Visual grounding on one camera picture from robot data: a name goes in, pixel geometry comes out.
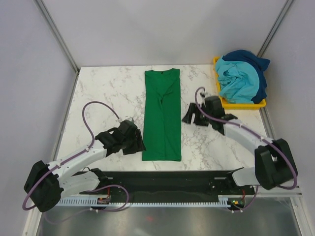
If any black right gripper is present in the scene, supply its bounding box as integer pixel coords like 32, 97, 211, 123
182, 101, 213, 126

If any green t shirt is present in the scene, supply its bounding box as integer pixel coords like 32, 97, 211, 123
142, 68, 182, 161

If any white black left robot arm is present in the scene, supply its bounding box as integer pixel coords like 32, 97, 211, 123
24, 128, 146, 213

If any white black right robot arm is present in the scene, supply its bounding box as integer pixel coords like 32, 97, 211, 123
182, 103, 298, 194

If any yellow plastic tray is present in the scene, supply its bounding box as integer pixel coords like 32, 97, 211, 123
213, 57, 266, 110

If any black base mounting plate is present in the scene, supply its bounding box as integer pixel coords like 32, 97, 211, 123
81, 169, 256, 204

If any light blue t shirt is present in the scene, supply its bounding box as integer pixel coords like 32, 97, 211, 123
215, 57, 259, 104

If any dark blue t shirt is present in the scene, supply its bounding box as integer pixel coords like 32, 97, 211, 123
222, 50, 270, 104

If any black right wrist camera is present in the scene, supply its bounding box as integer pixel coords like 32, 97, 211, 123
204, 96, 225, 118

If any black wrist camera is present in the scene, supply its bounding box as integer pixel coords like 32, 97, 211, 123
204, 96, 225, 118
118, 120, 138, 136

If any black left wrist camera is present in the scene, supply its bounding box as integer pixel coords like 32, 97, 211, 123
118, 120, 138, 136

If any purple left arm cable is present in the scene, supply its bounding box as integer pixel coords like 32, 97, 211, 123
22, 100, 131, 224

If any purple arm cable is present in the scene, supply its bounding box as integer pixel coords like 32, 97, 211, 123
22, 100, 131, 224
195, 86, 298, 213

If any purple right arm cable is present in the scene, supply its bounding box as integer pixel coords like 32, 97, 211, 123
195, 86, 298, 213

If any grey slotted cable duct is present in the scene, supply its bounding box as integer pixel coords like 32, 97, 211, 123
57, 193, 241, 207

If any aluminium extrusion rail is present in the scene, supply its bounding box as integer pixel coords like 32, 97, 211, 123
257, 187, 302, 197

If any right aluminium corner post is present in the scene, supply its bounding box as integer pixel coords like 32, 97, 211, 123
257, 0, 296, 58

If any aluminium corner post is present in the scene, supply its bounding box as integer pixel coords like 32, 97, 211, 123
34, 0, 81, 73
257, 0, 296, 58

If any left aluminium corner post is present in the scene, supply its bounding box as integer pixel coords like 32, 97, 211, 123
34, 0, 81, 73

